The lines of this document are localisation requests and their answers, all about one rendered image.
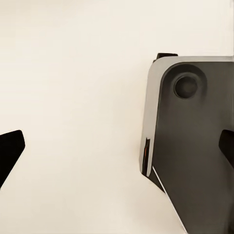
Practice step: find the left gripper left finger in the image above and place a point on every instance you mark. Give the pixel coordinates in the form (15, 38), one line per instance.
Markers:
(12, 145)

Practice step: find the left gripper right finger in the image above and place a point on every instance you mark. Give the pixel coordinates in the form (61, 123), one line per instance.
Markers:
(226, 145)

